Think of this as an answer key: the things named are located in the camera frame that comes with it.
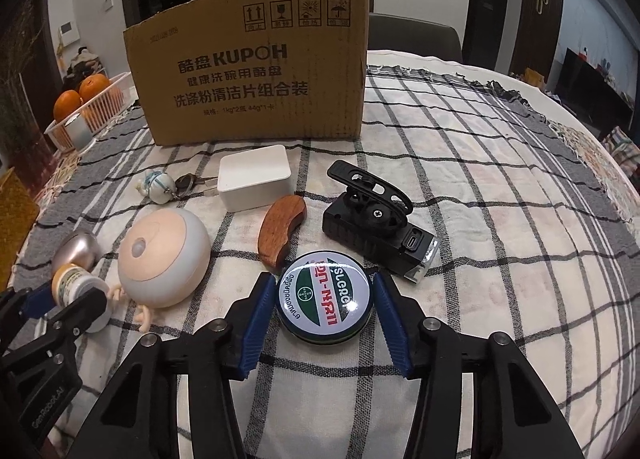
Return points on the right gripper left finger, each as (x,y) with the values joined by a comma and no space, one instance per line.
(224,350)

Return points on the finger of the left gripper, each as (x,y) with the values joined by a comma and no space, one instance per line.
(70,318)
(19,306)

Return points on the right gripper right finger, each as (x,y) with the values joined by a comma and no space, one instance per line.
(426,350)

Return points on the small white pill bottle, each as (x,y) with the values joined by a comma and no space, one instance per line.
(70,281)

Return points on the grey haired doll head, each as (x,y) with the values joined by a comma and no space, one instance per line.
(161,261)

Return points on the round green white tin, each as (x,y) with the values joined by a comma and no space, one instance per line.
(324,297)

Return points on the black bike light mount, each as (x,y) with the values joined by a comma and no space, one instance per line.
(371,218)

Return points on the brown wooden curved handle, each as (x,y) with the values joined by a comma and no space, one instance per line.
(278,226)

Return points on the white astronaut keychain figure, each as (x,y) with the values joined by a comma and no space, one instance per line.
(157,186)

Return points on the black key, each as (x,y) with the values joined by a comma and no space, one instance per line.
(186,183)

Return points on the white power adapter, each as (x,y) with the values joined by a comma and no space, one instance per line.
(253,178)

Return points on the plaid grey white tablecloth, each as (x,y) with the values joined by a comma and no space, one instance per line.
(530,245)

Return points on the white cylinder speaker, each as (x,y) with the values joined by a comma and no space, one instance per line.
(78,131)

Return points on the white plastic fruit basket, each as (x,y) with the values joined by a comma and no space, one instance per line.
(98,112)

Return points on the orange front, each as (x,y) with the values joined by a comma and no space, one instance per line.
(66,104)

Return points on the orange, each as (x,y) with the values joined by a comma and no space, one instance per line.
(66,104)
(91,86)

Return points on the orange back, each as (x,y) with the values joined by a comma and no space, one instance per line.
(91,86)

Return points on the patterned floral table mat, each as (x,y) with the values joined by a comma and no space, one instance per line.
(615,163)

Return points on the brown cardboard box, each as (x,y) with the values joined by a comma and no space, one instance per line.
(226,70)

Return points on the black tv cabinet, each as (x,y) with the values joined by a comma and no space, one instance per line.
(584,91)

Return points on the grey chair right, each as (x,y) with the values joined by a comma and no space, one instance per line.
(419,37)

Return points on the dark wooden door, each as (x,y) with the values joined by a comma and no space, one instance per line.
(538,33)

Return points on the wall intercom panel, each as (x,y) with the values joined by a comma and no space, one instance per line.
(68,33)

